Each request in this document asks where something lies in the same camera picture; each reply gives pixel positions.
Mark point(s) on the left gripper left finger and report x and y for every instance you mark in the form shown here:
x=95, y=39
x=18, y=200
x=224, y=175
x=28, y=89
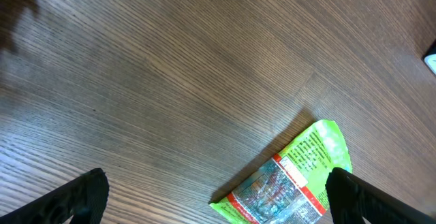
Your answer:
x=82, y=200

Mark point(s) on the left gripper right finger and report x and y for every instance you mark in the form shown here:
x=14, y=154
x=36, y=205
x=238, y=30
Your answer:
x=353, y=200

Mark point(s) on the green snack bag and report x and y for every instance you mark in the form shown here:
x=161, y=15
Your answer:
x=291, y=186

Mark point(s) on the white barcode scanner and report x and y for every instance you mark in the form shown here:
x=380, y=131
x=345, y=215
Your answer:
x=429, y=58

